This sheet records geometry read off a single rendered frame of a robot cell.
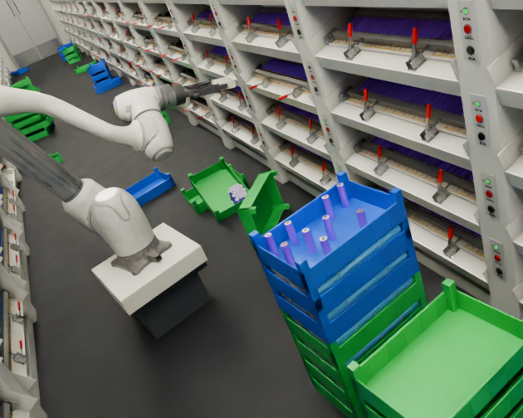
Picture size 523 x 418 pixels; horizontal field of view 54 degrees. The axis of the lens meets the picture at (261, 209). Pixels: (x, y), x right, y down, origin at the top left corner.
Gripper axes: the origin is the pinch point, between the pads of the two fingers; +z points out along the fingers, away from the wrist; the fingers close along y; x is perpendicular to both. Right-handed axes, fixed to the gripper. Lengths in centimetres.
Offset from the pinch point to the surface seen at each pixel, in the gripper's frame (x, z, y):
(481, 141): -3, 19, 105
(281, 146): -41, 33, -28
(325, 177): -43, 31, 14
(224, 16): 20.5, 15.6, -30.3
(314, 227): -21, -13, 84
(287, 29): 16.0, 22.1, 12.8
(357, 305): -34, -14, 102
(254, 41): 11.1, 18.1, -8.7
